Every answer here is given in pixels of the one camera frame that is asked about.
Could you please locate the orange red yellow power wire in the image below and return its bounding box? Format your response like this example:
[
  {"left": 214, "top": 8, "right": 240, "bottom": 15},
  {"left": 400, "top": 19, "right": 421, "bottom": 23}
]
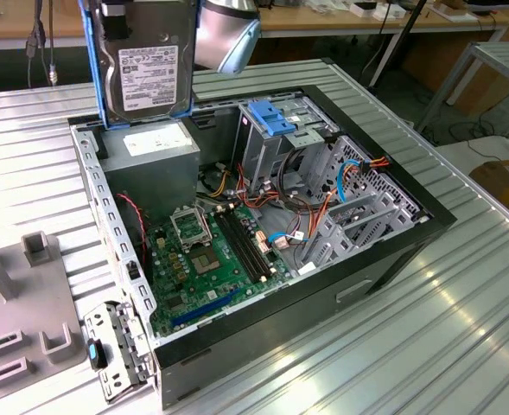
[{"left": 355, "top": 156, "right": 392, "bottom": 175}]

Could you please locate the hard disk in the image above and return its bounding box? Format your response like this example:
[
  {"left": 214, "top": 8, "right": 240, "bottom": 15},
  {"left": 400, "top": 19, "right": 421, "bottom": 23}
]
[{"left": 78, "top": 0, "right": 204, "bottom": 131}]

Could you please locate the grey disk bay cage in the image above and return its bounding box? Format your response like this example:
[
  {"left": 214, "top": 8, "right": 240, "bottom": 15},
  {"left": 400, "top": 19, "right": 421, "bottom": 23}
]
[{"left": 299, "top": 135, "right": 431, "bottom": 277}]

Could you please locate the black RAM slot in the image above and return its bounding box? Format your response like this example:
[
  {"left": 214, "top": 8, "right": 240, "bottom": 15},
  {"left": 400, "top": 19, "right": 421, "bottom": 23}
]
[
  {"left": 214, "top": 210, "right": 260, "bottom": 285},
  {"left": 227, "top": 208, "right": 277, "bottom": 278}
]

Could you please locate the grey optical drive cage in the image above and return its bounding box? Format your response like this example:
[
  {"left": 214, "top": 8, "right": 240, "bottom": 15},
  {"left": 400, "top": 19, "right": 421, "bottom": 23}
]
[{"left": 232, "top": 94, "right": 340, "bottom": 192}]

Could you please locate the CPU socket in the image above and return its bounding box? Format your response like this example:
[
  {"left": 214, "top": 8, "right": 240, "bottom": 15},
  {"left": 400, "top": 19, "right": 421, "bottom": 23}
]
[{"left": 188, "top": 243, "right": 221, "bottom": 277}]

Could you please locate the metal socket cover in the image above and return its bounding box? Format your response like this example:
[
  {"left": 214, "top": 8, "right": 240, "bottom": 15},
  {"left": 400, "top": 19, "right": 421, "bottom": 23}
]
[{"left": 169, "top": 206, "right": 215, "bottom": 251}]

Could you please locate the blue plastic bay latch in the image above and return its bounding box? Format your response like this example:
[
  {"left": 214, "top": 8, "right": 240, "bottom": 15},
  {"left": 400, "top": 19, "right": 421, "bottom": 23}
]
[{"left": 247, "top": 99, "right": 297, "bottom": 137}]

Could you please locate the green motherboard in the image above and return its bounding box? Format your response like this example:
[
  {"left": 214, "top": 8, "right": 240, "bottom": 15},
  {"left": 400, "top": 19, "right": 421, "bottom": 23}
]
[{"left": 143, "top": 202, "right": 298, "bottom": 337}]

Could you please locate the black open PC case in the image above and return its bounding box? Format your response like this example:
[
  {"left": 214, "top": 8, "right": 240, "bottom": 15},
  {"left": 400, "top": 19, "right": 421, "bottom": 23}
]
[{"left": 66, "top": 84, "right": 458, "bottom": 410}]

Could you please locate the grey power supply unit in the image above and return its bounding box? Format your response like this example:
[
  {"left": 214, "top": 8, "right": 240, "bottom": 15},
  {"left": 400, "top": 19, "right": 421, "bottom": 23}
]
[{"left": 100, "top": 119, "right": 202, "bottom": 222}]

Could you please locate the blue expansion slot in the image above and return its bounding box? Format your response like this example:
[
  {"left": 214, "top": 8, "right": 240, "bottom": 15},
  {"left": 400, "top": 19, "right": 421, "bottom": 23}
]
[{"left": 169, "top": 287, "right": 242, "bottom": 329}]

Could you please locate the wooden desk with white legs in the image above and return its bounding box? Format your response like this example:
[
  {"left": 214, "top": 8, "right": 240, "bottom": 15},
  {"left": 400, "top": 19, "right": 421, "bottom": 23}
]
[{"left": 258, "top": 0, "right": 509, "bottom": 93}]

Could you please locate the black latch with blue mark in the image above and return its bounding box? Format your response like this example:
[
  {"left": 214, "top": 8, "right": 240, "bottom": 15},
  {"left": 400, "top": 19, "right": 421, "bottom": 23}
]
[{"left": 86, "top": 338, "right": 110, "bottom": 371}]

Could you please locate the white box on desk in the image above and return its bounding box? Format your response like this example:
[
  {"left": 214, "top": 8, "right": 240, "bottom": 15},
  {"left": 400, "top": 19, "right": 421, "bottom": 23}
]
[{"left": 372, "top": 3, "right": 410, "bottom": 22}]

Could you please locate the grey parts rack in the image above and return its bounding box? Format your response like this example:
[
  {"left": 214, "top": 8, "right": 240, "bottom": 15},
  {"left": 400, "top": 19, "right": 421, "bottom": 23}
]
[{"left": 0, "top": 218, "right": 89, "bottom": 393}]

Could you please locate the short blue wire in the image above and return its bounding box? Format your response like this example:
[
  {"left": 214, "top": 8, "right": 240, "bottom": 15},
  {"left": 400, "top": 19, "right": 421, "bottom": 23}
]
[{"left": 265, "top": 231, "right": 312, "bottom": 251}]

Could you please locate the long blue data wire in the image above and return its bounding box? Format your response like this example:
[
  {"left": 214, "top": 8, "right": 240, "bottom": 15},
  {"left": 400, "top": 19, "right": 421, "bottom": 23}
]
[{"left": 334, "top": 157, "right": 364, "bottom": 205}]

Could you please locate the red black twisted wire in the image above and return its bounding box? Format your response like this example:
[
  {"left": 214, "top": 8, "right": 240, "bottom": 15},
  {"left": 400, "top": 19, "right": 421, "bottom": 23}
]
[{"left": 115, "top": 192, "right": 150, "bottom": 265}]

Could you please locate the metal slot retainer bracket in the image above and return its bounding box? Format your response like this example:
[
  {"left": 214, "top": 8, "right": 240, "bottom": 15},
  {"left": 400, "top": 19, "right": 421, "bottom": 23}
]
[{"left": 83, "top": 301, "right": 156, "bottom": 405}]

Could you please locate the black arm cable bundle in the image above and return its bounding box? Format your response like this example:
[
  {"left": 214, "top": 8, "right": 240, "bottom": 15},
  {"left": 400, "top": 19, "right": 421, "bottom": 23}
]
[{"left": 23, "top": 0, "right": 61, "bottom": 86}]

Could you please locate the grey metal shelf frame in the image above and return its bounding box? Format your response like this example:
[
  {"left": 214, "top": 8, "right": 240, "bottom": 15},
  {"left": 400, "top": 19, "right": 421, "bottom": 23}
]
[{"left": 417, "top": 41, "right": 509, "bottom": 140}]

